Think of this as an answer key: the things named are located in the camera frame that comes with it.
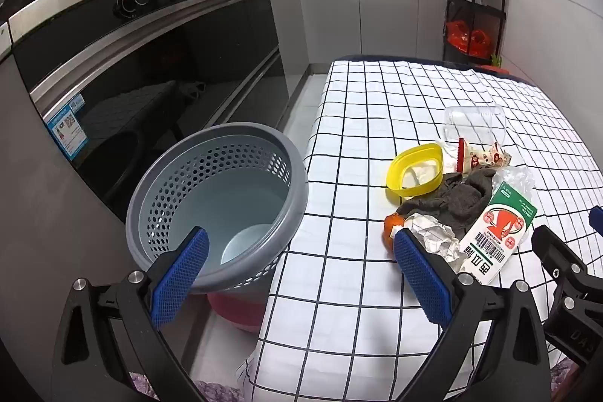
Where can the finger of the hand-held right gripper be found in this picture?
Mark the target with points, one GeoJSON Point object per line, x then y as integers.
{"type": "Point", "coordinates": [560, 253]}
{"type": "Point", "coordinates": [597, 220]}

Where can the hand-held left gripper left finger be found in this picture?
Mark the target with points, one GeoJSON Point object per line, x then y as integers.
{"type": "Point", "coordinates": [181, 275]}

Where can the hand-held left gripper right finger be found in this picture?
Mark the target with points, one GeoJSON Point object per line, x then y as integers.
{"type": "Point", "coordinates": [421, 277]}

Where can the white paper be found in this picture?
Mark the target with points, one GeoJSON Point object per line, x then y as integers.
{"type": "Point", "coordinates": [436, 235]}

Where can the green white carton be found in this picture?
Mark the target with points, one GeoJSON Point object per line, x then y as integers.
{"type": "Point", "coordinates": [499, 227]}

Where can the dark grey cloth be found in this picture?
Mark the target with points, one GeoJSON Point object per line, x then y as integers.
{"type": "Point", "coordinates": [459, 199]}

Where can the yellow plastic lid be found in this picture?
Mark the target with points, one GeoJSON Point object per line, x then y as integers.
{"type": "Point", "coordinates": [400, 187]}

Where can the red white snack packet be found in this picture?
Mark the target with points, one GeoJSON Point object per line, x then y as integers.
{"type": "Point", "coordinates": [476, 157]}

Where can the grey perforated waste basket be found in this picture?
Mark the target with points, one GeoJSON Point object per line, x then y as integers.
{"type": "Point", "coordinates": [294, 199]}

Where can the clear plastic cup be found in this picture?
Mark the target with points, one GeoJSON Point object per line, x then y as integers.
{"type": "Point", "coordinates": [476, 119]}

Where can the red plastic basin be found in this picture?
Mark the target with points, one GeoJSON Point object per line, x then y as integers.
{"type": "Point", "coordinates": [238, 310]}

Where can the white black-checked tablecloth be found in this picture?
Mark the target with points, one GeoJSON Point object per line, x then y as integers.
{"type": "Point", "coordinates": [358, 298]}

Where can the purple floral cloth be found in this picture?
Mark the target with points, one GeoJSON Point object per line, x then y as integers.
{"type": "Point", "coordinates": [221, 390]}

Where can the red plastic tub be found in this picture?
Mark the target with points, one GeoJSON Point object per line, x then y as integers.
{"type": "Point", "coordinates": [497, 70]}

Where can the blue label sticker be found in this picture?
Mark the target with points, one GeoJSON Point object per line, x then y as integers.
{"type": "Point", "coordinates": [68, 129]}

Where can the red plastic bag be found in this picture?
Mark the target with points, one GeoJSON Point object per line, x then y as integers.
{"type": "Point", "coordinates": [464, 37]}

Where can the black storage rack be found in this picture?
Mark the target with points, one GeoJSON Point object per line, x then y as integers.
{"type": "Point", "coordinates": [499, 13]}

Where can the grey kitchen cabinet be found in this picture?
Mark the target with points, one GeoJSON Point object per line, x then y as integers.
{"type": "Point", "coordinates": [386, 11]}

